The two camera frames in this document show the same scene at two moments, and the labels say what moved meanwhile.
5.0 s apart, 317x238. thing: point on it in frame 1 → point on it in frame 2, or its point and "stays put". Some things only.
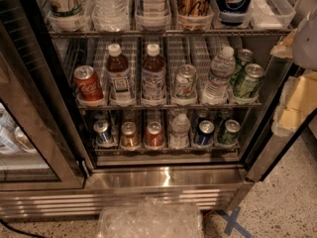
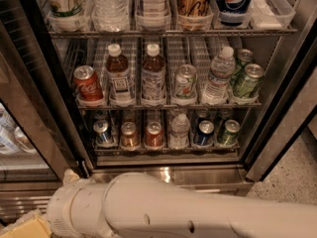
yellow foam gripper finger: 284,50 → 69,177
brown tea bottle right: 153,84 stays put
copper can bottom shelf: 129,137 stays put
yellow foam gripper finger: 298,102 → 31,225
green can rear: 244,56 stays put
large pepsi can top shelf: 233,2 stays put
